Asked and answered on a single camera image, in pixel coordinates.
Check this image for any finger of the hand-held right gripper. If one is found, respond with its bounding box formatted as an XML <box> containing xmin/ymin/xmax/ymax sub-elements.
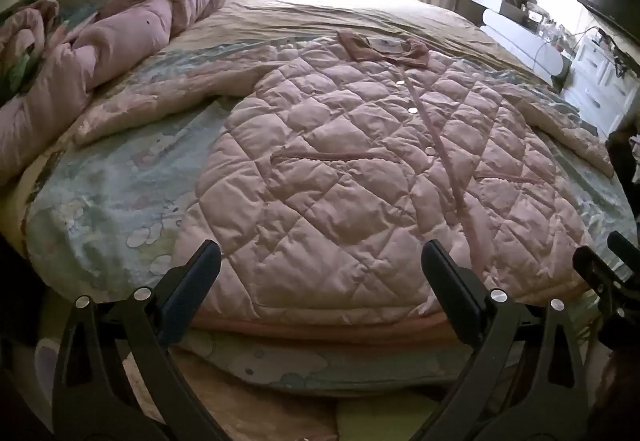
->
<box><xmin>606</xmin><ymin>231</ymin><xmax>640</xmax><ymax>272</ymax></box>
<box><xmin>572</xmin><ymin>245</ymin><xmax>635</xmax><ymax>304</ymax></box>

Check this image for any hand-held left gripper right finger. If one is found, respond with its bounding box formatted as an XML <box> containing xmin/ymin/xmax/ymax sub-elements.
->
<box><xmin>414</xmin><ymin>240</ymin><xmax>588</xmax><ymax>441</ymax></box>

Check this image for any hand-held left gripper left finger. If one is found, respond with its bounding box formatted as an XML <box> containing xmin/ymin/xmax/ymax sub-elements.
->
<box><xmin>51</xmin><ymin>239</ymin><xmax>232</xmax><ymax>441</ymax></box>

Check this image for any pink quilted jacket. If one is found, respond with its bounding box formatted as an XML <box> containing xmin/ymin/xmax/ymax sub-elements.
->
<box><xmin>65</xmin><ymin>28</ymin><xmax>617</xmax><ymax>331</ymax></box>

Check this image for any dark cloth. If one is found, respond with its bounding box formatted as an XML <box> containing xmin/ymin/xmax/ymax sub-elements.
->
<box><xmin>606</xmin><ymin>118</ymin><xmax>640</xmax><ymax>194</ymax></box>

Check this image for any pastel printed blanket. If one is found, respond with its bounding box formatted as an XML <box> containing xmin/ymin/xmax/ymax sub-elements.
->
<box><xmin>24</xmin><ymin>38</ymin><xmax>640</xmax><ymax>398</ymax></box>

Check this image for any white dresser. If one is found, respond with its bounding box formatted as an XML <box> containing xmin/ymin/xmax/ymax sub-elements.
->
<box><xmin>559</xmin><ymin>37</ymin><xmax>640</xmax><ymax>138</ymax></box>

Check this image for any pink rolled duvet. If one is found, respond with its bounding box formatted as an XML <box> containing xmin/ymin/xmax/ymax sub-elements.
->
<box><xmin>0</xmin><ymin>0</ymin><xmax>232</xmax><ymax>187</ymax></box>

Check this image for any grey shelf with clutter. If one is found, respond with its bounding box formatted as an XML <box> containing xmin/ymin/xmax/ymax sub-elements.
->
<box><xmin>456</xmin><ymin>0</ymin><xmax>553</xmax><ymax>29</ymax></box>

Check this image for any floral quilt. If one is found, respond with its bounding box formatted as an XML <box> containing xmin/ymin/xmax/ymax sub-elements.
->
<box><xmin>0</xmin><ymin>0</ymin><xmax>68</xmax><ymax>104</ymax></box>

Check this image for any beige bed sheet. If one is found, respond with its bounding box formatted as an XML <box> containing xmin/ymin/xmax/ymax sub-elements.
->
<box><xmin>167</xmin><ymin>0</ymin><xmax>553</xmax><ymax>84</ymax></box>

